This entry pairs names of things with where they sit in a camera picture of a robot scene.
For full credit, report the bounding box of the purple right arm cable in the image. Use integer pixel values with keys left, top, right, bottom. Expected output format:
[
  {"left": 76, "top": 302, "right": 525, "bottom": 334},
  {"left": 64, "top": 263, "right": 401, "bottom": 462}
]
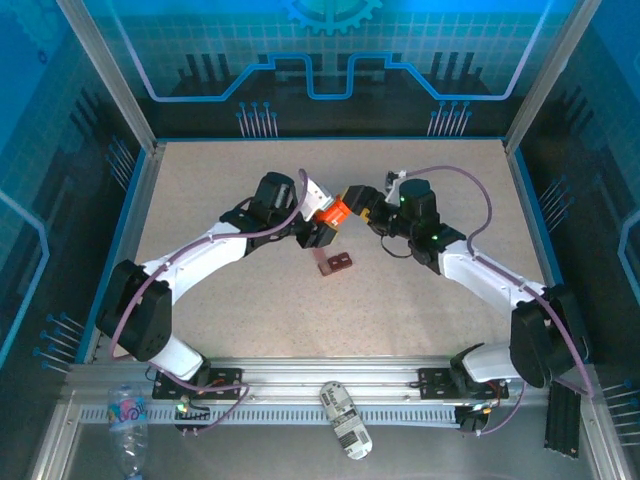
[{"left": 402, "top": 164, "right": 596, "bottom": 437}]

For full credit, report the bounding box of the aluminium side rail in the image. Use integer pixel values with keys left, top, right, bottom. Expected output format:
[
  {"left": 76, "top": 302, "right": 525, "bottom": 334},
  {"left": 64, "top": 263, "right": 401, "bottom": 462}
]
[{"left": 74, "top": 142, "right": 167, "bottom": 364}]

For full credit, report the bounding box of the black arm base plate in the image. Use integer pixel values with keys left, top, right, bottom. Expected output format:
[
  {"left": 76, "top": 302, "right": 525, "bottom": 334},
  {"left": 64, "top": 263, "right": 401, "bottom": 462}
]
[
  {"left": 151, "top": 367, "right": 245, "bottom": 401},
  {"left": 417, "top": 367, "right": 511, "bottom": 401}
]

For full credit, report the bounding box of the blue table border strip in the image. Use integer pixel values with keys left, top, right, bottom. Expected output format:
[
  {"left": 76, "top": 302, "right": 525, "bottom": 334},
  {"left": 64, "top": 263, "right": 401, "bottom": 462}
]
[{"left": 505, "top": 142, "right": 589, "bottom": 364}]

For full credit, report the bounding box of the aluminium frame post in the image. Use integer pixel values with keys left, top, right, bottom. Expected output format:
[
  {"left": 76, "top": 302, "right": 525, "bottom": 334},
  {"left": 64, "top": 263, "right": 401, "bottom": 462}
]
[
  {"left": 503, "top": 0, "right": 605, "bottom": 154},
  {"left": 53, "top": 0, "right": 169, "bottom": 154}
]

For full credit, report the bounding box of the black extrusion bar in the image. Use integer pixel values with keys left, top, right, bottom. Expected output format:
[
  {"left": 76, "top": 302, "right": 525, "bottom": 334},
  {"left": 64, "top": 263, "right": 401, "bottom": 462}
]
[{"left": 543, "top": 382, "right": 584, "bottom": 459}]

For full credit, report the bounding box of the clear plastic water bottle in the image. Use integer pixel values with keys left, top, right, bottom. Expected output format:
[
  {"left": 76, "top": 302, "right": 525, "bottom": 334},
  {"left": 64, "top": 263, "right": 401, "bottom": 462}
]
[{"left": 107, "top": 384, "right": 150, "bottom": 480}]

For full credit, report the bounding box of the black connector bracket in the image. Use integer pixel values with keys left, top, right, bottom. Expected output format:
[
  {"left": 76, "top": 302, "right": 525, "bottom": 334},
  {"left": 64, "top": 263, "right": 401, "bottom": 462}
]
[
  {"left": 172, "top": 397, "right": 214, "bottom": 437},
  {"left": 453, "top": 403, "right": 491, "bottom": 435}
]

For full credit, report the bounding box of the slotted grey cable duct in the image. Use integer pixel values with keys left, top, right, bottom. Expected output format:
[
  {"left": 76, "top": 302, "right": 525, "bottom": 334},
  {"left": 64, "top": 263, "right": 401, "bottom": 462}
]
[{"left": 77, "top": 403, "right": 476, "bottom": 426}]

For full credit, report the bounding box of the thin black cable loop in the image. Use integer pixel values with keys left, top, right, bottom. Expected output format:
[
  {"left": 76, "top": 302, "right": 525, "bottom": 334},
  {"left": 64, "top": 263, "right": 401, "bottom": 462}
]
[{"left": 380, "top": 234, "right": 416, "bottom": 260}]

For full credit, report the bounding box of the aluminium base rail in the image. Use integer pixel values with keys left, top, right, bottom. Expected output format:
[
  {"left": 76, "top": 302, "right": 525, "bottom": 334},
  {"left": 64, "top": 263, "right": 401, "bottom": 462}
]
[{"left": 62, "top": 354, "right": 599, "bottom": 404}]

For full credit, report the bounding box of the dark red weekly pill organizer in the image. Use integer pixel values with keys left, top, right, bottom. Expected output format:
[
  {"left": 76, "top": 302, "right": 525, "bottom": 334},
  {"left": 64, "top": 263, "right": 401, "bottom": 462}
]
[{"left": 312, "top": 247, "right": 354, "bottom": 278}]

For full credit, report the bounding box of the orange pill bottle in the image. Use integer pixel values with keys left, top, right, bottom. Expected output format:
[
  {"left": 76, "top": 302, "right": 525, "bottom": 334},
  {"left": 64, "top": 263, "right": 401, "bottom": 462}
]
[{"left": 319, "top": 195, "right": 354, "bottom": 229}]

